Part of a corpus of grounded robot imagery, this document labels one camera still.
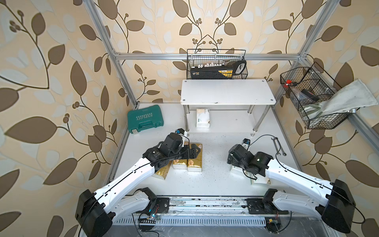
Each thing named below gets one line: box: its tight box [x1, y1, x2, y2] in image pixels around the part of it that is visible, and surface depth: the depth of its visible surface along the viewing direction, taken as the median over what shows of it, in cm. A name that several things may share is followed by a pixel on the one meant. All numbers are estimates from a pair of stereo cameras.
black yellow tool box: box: [190, 60, 247, 80], surface depth 84 cm
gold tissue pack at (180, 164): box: [172, 158, 188, 170], surface depth 84 cm
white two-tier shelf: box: [180, 79, 277, 135], surface depth 86 cm
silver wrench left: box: [270, 137, 281, 157], surface depth 98 cm
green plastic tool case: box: [127, 104, 164, 134], surface depth 107 cm
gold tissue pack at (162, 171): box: [151, 159, 173, 180], surface depth 81 cm
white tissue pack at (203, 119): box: [195, 108, 211, 128], surface depth 99 cm
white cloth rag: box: [303, 78, 379, 119], surface depth 62 cm
